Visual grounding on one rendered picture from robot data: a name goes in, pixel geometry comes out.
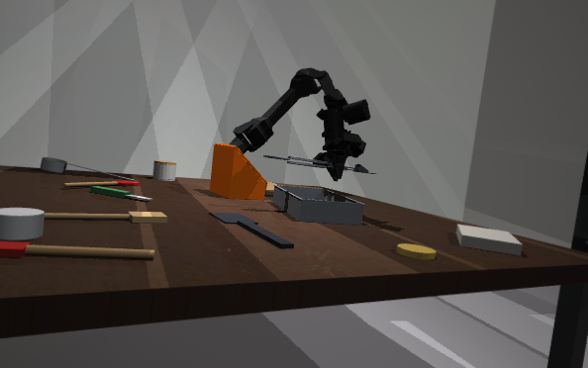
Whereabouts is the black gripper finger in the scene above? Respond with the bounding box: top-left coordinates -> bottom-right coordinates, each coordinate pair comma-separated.
329,149 -> 352,179
321,157 -> 338,181

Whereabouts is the white flat rectangular block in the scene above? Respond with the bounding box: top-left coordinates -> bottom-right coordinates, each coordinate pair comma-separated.
456,225 -> 522,255

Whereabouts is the grey saucepan with long thin handle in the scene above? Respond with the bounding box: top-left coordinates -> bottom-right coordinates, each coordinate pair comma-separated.
40,157 -> 135,181

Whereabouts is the yellow round disc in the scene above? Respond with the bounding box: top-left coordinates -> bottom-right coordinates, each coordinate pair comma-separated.
396,243 -> 436,259

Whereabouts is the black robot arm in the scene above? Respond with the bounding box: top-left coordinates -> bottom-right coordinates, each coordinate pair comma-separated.
229,68 -> 370,153

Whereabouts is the green-handled knife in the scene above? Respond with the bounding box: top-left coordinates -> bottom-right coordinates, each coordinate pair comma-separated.
90,186 -> 153,200

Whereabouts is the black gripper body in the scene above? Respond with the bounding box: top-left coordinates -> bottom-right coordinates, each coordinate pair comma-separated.
313,124 -> 361,160

